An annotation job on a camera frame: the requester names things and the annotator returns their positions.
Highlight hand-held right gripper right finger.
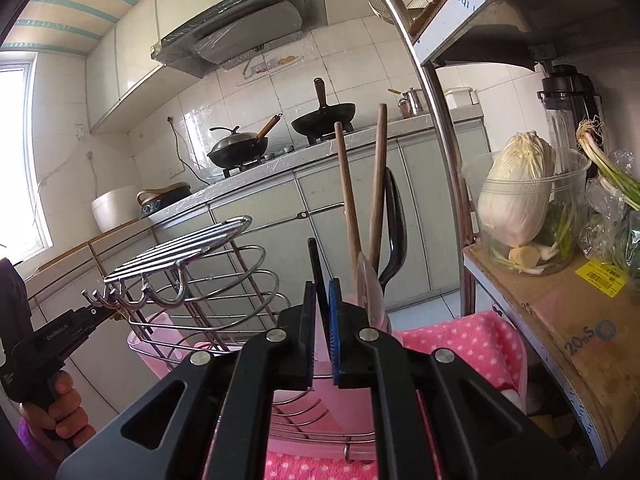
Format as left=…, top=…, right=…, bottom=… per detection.
left=327, top=278, right=586, bottom=480

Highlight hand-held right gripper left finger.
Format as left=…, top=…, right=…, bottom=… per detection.
left=55, top=280, right=318, bottom=480

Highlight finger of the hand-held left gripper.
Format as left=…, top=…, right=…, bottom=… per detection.
left=82, top=302, right=122, bottom=325

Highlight clear plastic spoon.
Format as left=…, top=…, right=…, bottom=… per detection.
left=356, top=252, right=388, bottom=328

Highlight black chopstick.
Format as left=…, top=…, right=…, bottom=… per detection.
left=306, top=237, right=328, bottom=311

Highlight pink plastic utensil holder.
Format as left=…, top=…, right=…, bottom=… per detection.
left=270, top=310, right=396, bottom=461

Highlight metal wire dish rack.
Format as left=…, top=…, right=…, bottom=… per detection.
left=82, top=215, right=378, bottom=463

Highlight black spoon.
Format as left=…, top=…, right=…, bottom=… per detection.
left=377, top=167, right=407, bottom=286

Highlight person's left forearm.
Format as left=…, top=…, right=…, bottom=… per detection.
left=17, top=417, right=63, bottom=476

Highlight person's left hand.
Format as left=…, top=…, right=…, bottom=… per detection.
left=20, top=370, right=96, bottom=453

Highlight pink plastic drip tray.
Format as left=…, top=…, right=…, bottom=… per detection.
left=126, top=310, right=381, bottom=463

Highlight white bowl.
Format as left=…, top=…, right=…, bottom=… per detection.
left=91, top=185, right=147, bottom=234

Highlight grey lower kitchen cabinets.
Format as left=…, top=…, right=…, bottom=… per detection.
left=25, top=115, right=493, bottom=413

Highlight pink polka dot blanket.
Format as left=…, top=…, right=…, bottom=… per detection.
left=262, top=310, right=528, bottom=480

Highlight gas stove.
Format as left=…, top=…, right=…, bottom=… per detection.
left=222, top=127, right=358, bottom=178

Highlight window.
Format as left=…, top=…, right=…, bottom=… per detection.
left=0, top=60, right=53, bottom=263

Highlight black wok with lid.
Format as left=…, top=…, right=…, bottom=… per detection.
left=206, top=114, right=283, bottom=170

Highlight ginger piece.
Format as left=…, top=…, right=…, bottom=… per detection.
left=508, top=245, right=542, bottom=268

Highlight large cardboard box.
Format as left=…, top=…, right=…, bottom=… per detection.
left=465, top=245, right=633, bottom=466

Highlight napa cabbage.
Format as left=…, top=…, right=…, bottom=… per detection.
left=477, top=131, right=557, bottom=248

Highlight metal mug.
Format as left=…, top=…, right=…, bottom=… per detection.
left=398, top=87, right=426, bottom=118

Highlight metal storage shelf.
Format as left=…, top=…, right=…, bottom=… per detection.
left=357, top=0, right=640, bottom=466

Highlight green onion stalks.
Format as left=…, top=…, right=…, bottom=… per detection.
left=492, top=200, right=578, bottom=275

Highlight upper kitchen cabinets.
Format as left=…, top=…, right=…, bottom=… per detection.
left=85, top=0, right=321, bottom=135

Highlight white lidded container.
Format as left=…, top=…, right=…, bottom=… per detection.
left=444, top=86, right=481, bottom=109

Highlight clear plastic container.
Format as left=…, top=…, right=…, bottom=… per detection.
left=461, top=147, right=592, bottom=277

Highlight clear plastic bag of greens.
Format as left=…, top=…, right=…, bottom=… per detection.
left=582, top=149, right=640, bottom=283

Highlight range hood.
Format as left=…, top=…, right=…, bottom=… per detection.
left=149, top=0, right=329, bottom=79

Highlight green onion with roots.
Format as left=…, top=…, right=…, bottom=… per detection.
left=576, top=117, right=640, bottom=211

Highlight metal mesh strainer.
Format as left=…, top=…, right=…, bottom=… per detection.
left=367, top=0, right=430, bottom=26

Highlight black blender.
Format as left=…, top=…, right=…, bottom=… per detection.
left=536, top=62, right=603, bottom=178

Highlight wire wall shelf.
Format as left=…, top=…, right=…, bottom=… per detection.
left=235, top=52, right=306, bottom=87

